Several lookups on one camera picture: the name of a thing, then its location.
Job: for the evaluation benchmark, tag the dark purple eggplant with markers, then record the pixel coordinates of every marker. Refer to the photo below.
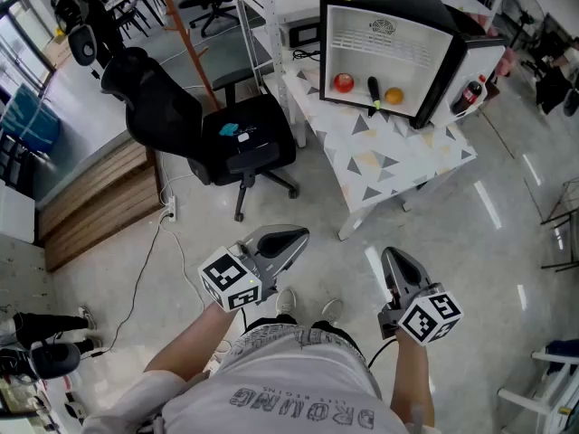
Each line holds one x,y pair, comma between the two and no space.
374,89

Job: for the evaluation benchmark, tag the black mesh office chair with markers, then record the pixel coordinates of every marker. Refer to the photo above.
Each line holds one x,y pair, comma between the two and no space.
154,97

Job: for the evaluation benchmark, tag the red apple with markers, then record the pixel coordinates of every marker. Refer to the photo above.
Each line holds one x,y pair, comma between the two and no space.
344,83

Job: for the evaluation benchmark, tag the black padded stool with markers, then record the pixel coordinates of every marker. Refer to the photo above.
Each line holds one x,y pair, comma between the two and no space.
233,79

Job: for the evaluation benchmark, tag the person's right white shoe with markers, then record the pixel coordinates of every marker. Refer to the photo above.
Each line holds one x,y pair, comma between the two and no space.
332,310

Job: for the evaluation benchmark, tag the white cabinet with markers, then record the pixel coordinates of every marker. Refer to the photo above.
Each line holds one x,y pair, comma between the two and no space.
16,213

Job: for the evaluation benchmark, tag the black metal frame stand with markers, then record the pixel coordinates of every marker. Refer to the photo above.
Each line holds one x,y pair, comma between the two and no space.
563,224

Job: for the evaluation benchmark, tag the table with triangle-pattern cloth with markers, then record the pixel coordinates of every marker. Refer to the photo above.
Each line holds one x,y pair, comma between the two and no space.
384,161

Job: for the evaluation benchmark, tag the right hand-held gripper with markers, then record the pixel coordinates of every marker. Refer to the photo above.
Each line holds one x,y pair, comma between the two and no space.
429,319

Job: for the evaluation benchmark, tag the orange wooden coat rack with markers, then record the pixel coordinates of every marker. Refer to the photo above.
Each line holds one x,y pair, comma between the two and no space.
190,43

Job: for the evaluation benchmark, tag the cola bottle red cap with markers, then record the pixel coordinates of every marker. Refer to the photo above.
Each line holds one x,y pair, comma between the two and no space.
468,95

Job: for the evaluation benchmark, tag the black floor fan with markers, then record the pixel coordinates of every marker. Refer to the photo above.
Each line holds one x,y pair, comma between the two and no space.
522,14

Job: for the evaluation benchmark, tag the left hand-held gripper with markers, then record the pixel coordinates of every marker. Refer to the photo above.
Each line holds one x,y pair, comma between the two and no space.
228,278

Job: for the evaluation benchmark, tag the person's left forearm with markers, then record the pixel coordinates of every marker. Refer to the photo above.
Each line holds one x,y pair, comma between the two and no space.
190,346

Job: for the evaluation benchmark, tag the wooden platform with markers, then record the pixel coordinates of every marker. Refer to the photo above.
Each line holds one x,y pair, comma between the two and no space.
90,201

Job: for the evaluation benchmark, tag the white power strip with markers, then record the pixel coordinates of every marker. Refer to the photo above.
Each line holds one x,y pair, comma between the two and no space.
171,208

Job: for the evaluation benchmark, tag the orange fruit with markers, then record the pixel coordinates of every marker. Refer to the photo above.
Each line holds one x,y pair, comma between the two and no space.
393,96

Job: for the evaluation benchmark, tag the small white case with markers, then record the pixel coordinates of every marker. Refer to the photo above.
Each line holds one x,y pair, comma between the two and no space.
243,137

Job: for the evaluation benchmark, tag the black box appliance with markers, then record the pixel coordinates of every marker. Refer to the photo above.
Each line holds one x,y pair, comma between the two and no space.
300,34

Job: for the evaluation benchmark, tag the person's white shoe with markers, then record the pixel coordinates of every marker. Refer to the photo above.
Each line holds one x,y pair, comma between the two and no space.
332,310
286,301

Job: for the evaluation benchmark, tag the person's white printed shirt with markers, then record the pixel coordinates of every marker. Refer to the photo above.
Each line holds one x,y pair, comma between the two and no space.
280,387

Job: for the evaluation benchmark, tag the teal small item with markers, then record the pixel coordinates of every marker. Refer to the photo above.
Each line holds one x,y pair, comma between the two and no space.
227,129

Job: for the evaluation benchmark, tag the person's black shorts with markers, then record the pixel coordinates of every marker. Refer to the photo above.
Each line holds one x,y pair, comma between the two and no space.
280,320

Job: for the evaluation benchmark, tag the white metal shelf rack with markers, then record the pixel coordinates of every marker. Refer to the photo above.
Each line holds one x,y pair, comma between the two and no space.
271,25

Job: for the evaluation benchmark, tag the person's left white shoe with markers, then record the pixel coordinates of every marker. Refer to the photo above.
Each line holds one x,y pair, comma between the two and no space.
286,301

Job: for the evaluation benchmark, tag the blue box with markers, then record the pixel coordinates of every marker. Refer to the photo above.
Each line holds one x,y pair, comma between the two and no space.
31,118

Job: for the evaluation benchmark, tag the person's right forearm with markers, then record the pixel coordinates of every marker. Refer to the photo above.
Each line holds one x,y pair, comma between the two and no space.
411,378

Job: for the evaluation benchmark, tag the white frame chair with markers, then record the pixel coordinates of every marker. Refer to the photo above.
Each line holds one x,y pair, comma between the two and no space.
543,400

